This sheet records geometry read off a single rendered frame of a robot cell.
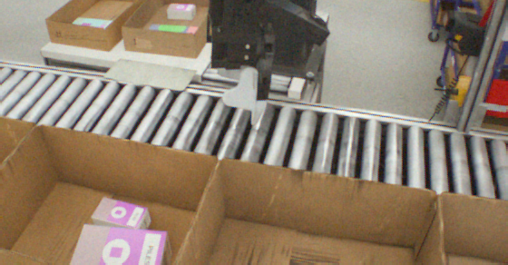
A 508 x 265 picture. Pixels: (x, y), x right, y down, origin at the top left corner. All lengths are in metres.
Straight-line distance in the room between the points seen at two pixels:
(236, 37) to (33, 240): 0.62
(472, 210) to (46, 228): 0.82
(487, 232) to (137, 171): 0.68
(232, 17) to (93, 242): 0.48
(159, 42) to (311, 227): 0.97
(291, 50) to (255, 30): 0.97
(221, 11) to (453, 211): 0.53
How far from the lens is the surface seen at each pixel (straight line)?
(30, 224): 1.06
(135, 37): 1.74
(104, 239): 0.89
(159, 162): 0.93
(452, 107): 1.50
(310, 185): 0.86
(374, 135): 1.40
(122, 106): 1.53
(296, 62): 1.60
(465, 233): 0.95
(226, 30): 0.61
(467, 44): 1.40
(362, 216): 0.91
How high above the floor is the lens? 1.65
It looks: 40 degrees down
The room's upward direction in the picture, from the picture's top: straight up
